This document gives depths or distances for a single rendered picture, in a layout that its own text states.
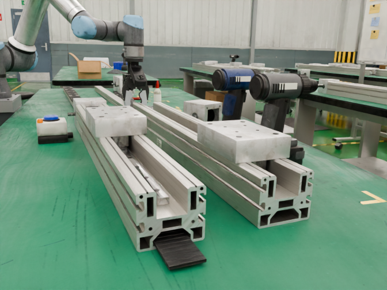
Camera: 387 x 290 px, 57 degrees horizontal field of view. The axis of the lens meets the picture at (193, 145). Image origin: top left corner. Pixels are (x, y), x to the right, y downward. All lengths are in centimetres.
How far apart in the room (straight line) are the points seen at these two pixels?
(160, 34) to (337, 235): 1194
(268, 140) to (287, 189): 9
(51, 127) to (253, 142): 65
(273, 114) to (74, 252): 53
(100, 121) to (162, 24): 1169
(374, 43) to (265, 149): 366
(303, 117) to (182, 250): 241
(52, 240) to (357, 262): 42
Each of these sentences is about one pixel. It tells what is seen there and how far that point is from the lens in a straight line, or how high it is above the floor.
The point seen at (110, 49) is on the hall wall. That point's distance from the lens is 1216.
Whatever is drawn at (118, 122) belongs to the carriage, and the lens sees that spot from 77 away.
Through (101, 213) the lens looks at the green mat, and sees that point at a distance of 62.
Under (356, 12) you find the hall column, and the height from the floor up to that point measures 194.
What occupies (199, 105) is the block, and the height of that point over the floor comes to 87.
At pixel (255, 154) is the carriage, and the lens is 61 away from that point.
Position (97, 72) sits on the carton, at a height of 84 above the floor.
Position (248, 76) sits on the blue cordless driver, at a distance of 101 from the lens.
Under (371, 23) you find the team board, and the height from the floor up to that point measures 135.
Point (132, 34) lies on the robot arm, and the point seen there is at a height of 110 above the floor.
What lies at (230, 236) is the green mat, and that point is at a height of 78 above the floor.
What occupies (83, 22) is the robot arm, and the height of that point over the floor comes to 113.
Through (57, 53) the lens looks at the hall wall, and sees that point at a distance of 1216.
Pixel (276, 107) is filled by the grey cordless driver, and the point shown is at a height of 92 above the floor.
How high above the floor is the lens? 104
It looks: 15 degrees down
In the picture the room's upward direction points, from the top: 1 degrees clockwise
